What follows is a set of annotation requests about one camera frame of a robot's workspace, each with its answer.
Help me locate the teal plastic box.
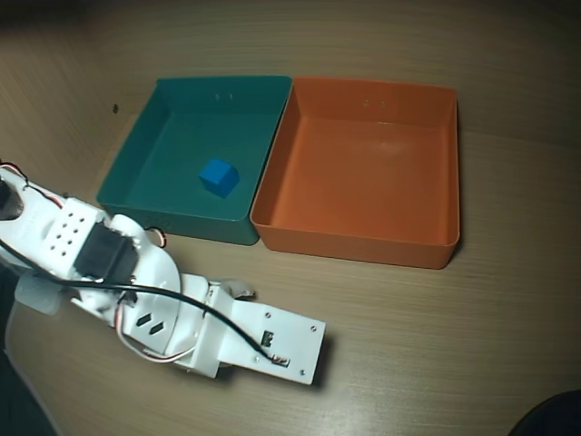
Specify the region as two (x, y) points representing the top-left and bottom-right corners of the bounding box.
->
(95, 74), (293, 247)

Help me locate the dark round object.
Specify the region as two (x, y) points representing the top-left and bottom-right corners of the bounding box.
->
(510, 390), (581, 436)

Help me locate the black camera cable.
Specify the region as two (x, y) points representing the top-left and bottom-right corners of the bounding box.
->
(0, 238), (286, 364)

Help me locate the white foam base pad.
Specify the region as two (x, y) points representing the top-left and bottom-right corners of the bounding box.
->
(15, 275), (61, 316)

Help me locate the orange plastic box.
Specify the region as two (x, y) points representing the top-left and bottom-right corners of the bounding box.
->
(248, 75), (459, 272)

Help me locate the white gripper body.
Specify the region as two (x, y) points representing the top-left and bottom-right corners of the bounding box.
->
(117, 273), (238, 379)

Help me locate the blue cube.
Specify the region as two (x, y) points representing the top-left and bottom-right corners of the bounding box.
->
(198, 157), (240, 200)

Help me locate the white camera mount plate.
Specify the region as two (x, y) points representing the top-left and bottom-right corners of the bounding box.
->
(209, 288), (328, 387)

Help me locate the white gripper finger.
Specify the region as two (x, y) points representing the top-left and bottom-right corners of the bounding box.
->
(221, 277), (257, 302)

